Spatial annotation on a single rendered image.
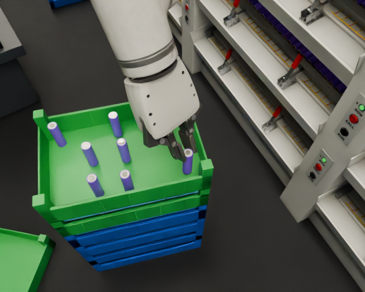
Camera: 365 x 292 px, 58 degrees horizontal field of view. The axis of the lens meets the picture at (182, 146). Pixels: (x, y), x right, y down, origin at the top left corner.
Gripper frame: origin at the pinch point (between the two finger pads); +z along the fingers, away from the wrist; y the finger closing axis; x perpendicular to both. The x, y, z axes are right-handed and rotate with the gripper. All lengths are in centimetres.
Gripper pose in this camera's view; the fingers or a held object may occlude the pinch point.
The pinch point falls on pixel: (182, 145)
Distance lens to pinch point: 56.5
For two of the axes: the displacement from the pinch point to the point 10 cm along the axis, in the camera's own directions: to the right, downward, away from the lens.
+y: -7.3, 5.8, -3.7
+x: 6.2, 3.3, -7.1
